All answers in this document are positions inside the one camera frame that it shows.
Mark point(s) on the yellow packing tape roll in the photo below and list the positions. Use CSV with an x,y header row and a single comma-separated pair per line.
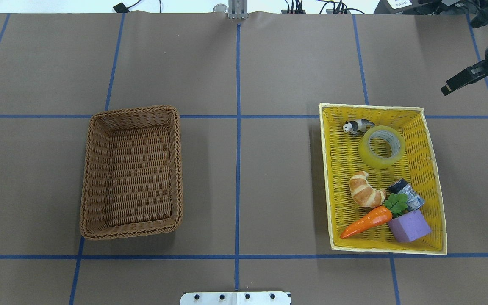
x,y
381,147

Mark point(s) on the yellow woven basket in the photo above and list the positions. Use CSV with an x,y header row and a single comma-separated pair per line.
x,y
417,165

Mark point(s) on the blue tape line lengthwise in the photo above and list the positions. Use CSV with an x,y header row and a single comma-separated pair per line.
x,y
238,159

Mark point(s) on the brown wicker basket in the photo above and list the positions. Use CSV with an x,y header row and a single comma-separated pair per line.
x,y
133,178

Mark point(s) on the panda figurine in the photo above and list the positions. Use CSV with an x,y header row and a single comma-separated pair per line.
x,y
357,127

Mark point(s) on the small dark jar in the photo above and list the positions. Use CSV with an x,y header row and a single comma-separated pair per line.
x,y
414,201

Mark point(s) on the toy carrot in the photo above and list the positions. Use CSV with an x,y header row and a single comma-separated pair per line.
x,y
392,208

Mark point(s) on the toy croissant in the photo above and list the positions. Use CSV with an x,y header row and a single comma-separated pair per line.
x,y
363,194

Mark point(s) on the purple foam block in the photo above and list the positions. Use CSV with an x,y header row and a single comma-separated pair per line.
x,y
409,227

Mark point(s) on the aluminium frame post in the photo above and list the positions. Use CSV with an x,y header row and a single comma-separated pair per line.
x,y
238,9

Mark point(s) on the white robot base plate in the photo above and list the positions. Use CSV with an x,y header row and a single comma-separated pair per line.
x,y
237,298

